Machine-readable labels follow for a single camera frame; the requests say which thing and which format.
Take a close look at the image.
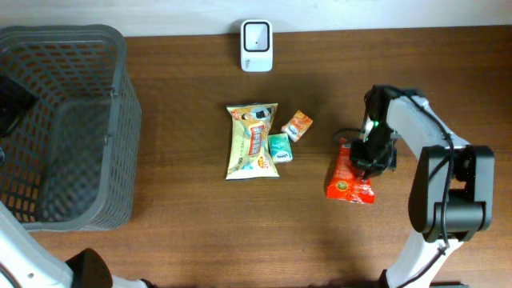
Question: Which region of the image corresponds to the red Hacks candy bag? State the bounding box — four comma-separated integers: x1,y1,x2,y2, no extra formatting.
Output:
326,138,375,204

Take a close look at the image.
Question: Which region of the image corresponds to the orange tissue pack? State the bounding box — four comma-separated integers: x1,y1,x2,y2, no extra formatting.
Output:
282,110,313,142

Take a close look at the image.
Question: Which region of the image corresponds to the green tissue pack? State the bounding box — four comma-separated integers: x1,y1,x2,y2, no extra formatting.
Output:
269,133,293,163

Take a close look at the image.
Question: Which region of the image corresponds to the yellow snack bag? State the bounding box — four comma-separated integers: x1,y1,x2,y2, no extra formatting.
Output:
226,103,279,181

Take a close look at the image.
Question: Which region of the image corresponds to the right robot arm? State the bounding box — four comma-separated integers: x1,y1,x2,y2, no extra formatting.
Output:
350,85,494,287

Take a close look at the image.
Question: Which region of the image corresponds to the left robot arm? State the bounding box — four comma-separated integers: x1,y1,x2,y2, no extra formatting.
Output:
1,76,155,288

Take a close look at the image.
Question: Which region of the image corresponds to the white barcode scanner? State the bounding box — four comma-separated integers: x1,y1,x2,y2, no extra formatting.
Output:
240,19,274,73

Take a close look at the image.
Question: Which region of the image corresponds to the grey plastic mesh basket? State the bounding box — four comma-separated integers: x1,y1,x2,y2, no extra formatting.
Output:
1,25,142,231

